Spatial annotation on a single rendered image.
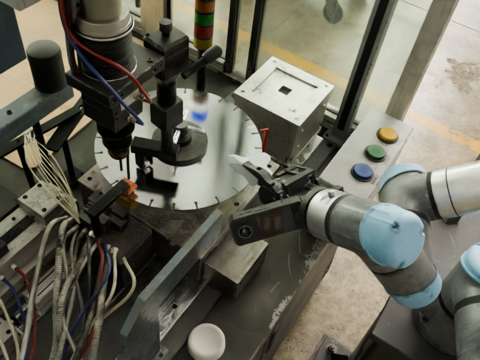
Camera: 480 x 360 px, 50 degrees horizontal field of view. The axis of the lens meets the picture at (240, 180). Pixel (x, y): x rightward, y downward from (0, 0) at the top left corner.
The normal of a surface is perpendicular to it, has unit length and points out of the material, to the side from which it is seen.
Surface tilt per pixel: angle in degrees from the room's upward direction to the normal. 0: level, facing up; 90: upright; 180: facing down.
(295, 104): 0
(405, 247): 56
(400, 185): 38
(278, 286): 0
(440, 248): 0
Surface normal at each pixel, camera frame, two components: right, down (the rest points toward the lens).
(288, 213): 0.07, 0.34
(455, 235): 0.10, -0.64
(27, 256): 0.83, 0.47
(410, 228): 0.56, 0.18
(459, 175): -0.54, -0.57
